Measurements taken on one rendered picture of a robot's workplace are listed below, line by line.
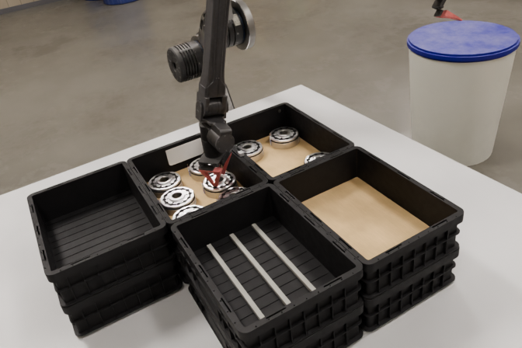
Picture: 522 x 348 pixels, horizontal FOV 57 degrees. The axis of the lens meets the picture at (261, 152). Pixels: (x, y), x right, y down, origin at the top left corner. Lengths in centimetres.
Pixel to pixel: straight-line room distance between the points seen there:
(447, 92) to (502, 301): 164
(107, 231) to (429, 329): 89
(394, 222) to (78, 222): 91
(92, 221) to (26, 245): 32
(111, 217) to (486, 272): 105
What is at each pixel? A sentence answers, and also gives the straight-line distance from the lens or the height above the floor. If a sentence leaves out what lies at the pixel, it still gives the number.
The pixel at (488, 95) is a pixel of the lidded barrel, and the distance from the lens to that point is 287.
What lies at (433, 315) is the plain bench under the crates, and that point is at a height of 70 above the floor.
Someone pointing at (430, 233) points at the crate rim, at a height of 93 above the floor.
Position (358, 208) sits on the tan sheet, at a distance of 137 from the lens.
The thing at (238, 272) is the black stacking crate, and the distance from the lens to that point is 122.
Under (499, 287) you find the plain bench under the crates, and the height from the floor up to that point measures 70.
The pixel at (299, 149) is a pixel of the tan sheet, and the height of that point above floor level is 83.
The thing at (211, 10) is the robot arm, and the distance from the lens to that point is 126.
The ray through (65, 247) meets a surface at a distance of 148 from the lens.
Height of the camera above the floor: 168
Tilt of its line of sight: 31 degrees down
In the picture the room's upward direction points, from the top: 8 degrees counter-clockwise
